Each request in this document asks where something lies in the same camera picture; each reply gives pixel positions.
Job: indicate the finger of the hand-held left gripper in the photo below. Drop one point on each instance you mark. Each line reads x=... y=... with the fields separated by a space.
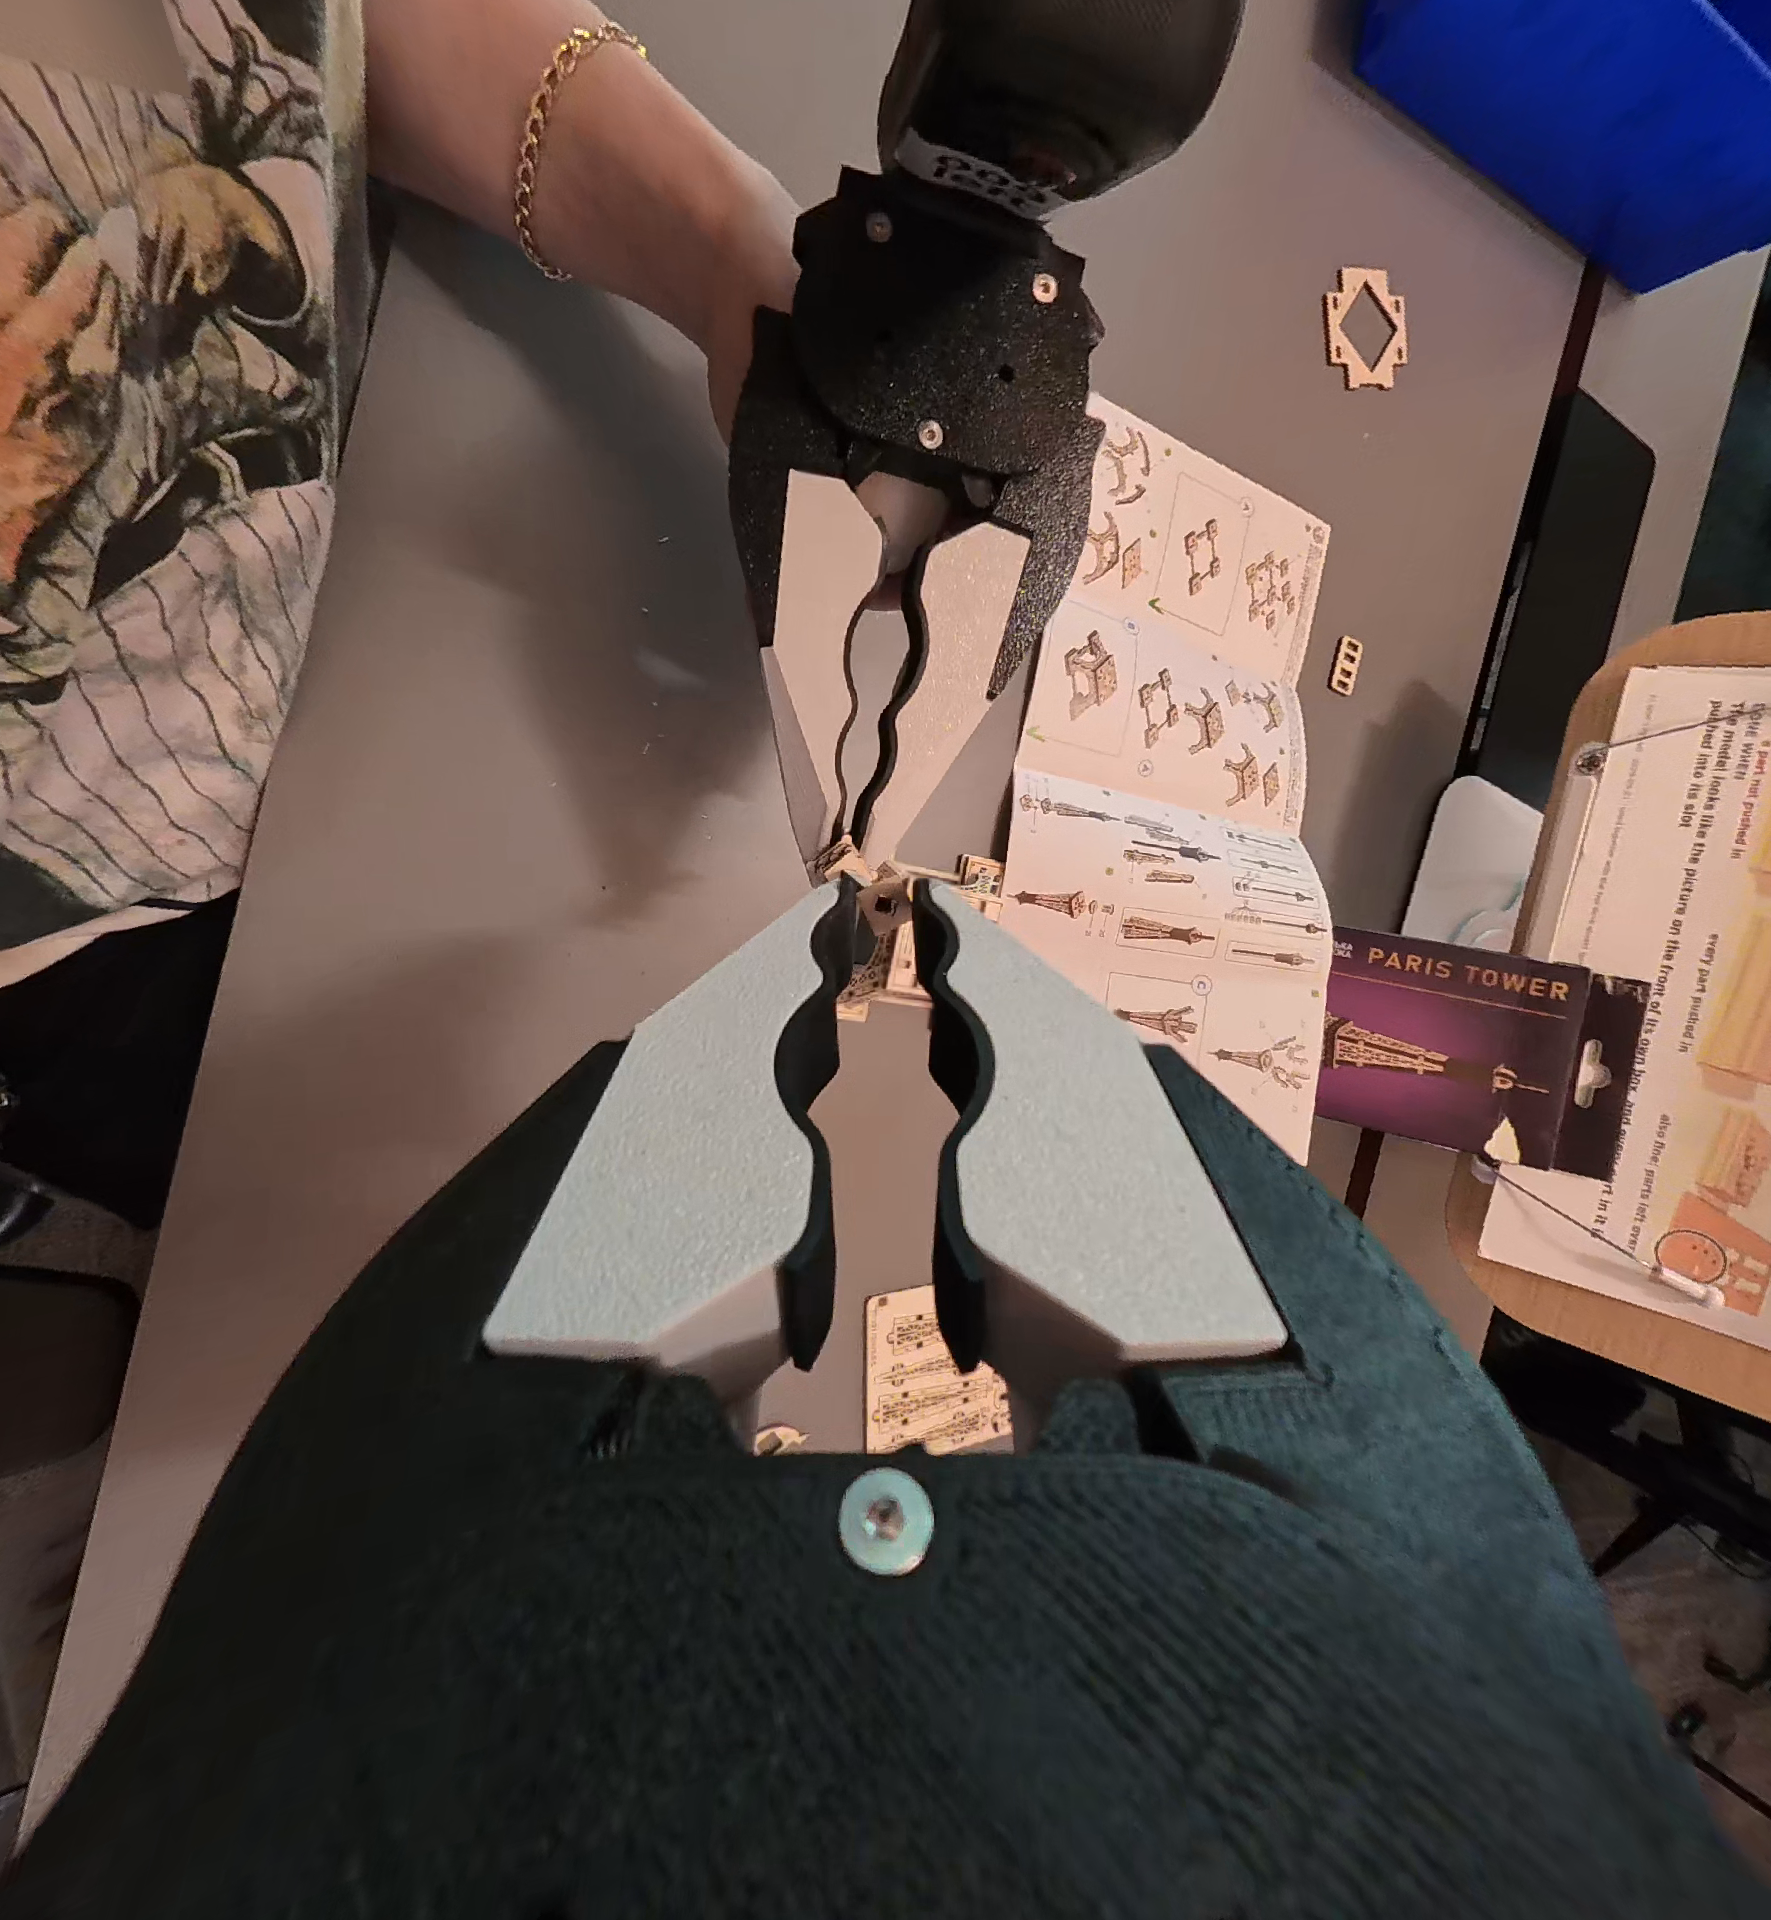
x=963 y=644
x=800 y=629

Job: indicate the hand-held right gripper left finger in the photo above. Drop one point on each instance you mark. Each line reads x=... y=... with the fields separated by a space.
x=644 y=1182

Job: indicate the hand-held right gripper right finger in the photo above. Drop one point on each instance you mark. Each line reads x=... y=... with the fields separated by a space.
x=1115 y=1182

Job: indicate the person's left forearm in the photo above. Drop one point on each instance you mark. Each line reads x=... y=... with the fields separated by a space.
x=450 y=108

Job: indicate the person's left hand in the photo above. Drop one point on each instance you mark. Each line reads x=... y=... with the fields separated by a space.
x=679 y=240

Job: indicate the small tan wooden piece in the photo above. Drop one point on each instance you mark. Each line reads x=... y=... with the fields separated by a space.
x=985 y=884

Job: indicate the wooden parts sheet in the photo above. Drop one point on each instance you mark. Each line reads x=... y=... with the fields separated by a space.
x=920 y=1397

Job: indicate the folded instruction leaflet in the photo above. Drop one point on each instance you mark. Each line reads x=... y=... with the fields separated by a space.
x=1203 y=895

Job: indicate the engraved square wooden piece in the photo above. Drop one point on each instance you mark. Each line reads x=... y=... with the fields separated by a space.
x=876 y=980

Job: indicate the purple tower kit package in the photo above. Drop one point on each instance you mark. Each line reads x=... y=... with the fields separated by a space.
x=1422 y=1046

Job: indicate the tiny wooden ladder piece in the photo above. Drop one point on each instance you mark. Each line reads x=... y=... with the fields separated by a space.
x=1349 y=665

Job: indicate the dark trousers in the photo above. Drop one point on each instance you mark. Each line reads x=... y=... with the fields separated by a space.
x=90 y=1046

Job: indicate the person in printed shirt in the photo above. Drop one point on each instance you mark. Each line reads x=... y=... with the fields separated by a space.
x=155 y=602

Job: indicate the blue plastic bin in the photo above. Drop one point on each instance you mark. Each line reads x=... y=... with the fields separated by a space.
x=1571 y=117

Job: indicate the wooden document board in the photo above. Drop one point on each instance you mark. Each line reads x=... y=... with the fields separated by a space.
x=1698 y=644

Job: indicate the notched square wooden frame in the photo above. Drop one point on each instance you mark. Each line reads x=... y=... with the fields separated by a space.
x=1351 y=359

